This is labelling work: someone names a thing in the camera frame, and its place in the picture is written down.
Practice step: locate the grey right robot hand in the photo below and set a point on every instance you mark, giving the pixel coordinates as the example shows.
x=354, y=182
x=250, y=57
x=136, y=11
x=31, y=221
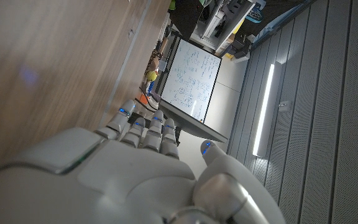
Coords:
x=110, y=180

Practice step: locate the yellow tennis ball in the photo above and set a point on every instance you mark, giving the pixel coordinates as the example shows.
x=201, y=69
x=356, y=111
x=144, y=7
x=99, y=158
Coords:
x=151, y=76

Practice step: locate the long ceiling light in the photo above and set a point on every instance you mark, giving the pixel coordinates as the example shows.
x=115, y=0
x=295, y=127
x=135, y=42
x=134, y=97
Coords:
x=263, y=109

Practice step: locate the white shelf unit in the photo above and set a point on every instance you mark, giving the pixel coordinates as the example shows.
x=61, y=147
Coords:
x=210, y=28

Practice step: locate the whiteboard with black frame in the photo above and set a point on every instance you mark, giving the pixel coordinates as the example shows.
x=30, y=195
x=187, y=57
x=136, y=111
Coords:
x=191, y=77

